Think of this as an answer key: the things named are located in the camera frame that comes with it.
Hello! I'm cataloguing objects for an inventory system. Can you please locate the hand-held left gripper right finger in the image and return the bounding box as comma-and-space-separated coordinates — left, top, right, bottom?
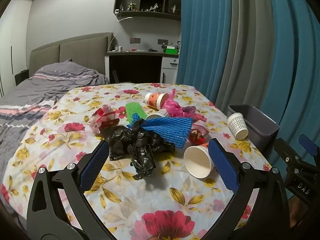
208, 138, 290, 240

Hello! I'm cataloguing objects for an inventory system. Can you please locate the green foam net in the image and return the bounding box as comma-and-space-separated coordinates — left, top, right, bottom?
125, 102, 147, 120

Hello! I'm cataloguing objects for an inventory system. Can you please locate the collection of figurines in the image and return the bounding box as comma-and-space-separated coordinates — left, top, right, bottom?
115, 0, 180, 14

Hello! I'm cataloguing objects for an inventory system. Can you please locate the blue and grey curtain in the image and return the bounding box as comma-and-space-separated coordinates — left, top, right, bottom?
176, 0, 320, 205

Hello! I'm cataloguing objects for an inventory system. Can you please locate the black plastic bag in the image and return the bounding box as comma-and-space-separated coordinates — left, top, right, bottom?
99, 119, 176, 180

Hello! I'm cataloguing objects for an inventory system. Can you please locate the white drawer cabinet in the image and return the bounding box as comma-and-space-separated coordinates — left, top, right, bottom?
160, 56, 179, 83

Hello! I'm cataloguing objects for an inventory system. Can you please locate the blue foam net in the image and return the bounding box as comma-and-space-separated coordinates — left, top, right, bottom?
126, 113, 193, 148

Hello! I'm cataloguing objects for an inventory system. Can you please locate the red and white plastic bag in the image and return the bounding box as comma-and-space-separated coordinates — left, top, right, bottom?
89, 105, 122, 135

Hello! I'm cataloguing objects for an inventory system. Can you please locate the grey striped blanket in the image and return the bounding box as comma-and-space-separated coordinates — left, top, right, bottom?
0, 59, 109, 160

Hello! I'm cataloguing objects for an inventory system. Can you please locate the pink plastic bag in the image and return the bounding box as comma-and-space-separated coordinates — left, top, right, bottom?
161, 89, 207, 122

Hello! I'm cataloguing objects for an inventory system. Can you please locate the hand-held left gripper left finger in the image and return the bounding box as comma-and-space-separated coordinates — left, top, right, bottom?
26, 141, 112, 240

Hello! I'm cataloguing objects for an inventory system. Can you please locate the floral tablecloth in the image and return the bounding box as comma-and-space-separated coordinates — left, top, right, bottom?
0, 82, 273, 240

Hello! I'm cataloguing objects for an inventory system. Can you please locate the grey upholstered headboard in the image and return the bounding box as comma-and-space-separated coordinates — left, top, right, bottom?
29, 32, 114, 80

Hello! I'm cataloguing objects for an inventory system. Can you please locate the red snack wrapper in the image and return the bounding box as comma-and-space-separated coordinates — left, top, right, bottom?
188, 123, 210, 145

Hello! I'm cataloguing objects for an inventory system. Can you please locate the grid patterned paper cup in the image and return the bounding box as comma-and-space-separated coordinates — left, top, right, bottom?
227, 112, 249, 140

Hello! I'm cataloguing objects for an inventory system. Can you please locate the white wardrobe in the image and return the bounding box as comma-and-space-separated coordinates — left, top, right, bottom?
0, 0, 33, 98

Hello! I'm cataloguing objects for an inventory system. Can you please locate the orange printed paper cup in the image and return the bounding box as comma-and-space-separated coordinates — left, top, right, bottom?
144, 92, 170, 110

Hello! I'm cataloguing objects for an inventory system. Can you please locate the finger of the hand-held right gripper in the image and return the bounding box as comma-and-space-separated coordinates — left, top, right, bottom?
299, 134, 320, 165
274, 138, 313, 202

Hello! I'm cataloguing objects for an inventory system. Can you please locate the large white paper cup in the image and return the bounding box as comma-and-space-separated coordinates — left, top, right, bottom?
183, 142, 215, 179

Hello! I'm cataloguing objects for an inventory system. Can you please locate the small white paper cup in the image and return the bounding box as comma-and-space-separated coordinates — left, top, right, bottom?
146, 109, 172, 120

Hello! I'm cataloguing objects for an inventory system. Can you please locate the grey plastic bin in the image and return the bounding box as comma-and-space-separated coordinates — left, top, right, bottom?
227, 104, 280, 153

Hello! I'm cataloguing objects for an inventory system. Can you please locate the dark topped desk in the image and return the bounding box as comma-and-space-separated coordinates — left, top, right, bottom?
105, 50, 179, 84

